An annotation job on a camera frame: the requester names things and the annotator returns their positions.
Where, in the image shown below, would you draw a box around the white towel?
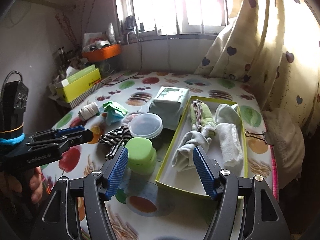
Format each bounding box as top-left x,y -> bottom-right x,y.
216,122 -> 244,167

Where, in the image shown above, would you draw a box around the grey sock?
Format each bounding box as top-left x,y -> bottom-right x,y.
171,125 -> 216,172

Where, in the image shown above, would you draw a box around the person's left hand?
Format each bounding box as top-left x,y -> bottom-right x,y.
1,167 -> 43,204

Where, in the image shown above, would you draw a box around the rolled beige striped socks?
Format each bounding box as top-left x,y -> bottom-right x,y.
78,102 -> 100,121

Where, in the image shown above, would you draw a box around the black white striped sock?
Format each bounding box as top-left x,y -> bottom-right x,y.
98,125 -> 132,160

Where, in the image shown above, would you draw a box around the blue face mask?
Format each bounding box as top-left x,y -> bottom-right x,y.
105,110 -> 125,126

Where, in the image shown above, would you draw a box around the yellow cardboard box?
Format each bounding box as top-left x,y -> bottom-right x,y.
56,69 -> 101,102

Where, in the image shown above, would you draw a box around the green round container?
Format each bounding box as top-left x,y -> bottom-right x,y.
125,137 -> 157,175

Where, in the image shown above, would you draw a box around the light green flat box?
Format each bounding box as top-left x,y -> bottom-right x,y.
56,65 -> 95,88

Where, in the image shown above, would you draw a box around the striped flat box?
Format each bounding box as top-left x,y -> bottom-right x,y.
67,76 -> 112,109

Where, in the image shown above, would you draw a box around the yellow-green shallow box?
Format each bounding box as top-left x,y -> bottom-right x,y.
155,96 -> 248,199

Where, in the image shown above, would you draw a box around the black binder clip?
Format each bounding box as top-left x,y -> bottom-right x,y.
245,130 -> 274,146

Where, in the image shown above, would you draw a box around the clear plastic round container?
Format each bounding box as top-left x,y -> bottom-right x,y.
129,113 -> 163,140

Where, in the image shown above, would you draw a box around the white sock in box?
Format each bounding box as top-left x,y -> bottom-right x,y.
214,103 -> 241,129

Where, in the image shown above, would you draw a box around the beige cushion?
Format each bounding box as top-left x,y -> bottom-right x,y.
262,108 -> 305,189

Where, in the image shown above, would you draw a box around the orange tray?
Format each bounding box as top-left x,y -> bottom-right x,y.
82,44 -> 121,63

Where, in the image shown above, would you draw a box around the teal tissue pack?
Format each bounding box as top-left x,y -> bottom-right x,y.
149,86 -> 189,131

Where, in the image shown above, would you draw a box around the heart pattern curtain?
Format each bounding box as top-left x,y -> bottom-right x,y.
195,0 -> 319,136

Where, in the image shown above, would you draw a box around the black camera box with cable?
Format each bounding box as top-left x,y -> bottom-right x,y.
1,70 -> 29,140

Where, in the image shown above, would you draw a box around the green rolled cloth with cord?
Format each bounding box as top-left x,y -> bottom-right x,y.
189,99 -> 216,138

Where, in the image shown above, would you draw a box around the black power cable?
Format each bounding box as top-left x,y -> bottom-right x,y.
105,29 -> 146,86

